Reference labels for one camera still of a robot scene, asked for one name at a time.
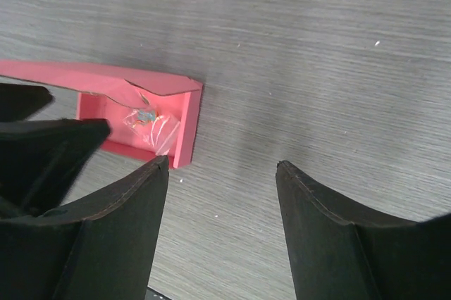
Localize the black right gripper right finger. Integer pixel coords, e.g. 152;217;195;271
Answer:
276;161;450;300

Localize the small clear plastic wrapper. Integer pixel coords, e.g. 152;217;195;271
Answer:
123;91;180;156

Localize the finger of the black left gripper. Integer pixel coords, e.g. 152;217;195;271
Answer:
1;119;110;219
0;83;54;121

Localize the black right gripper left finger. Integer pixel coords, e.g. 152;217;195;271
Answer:
1;156;168;299

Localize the pink paper box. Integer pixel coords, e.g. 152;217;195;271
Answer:
1;60;203;168

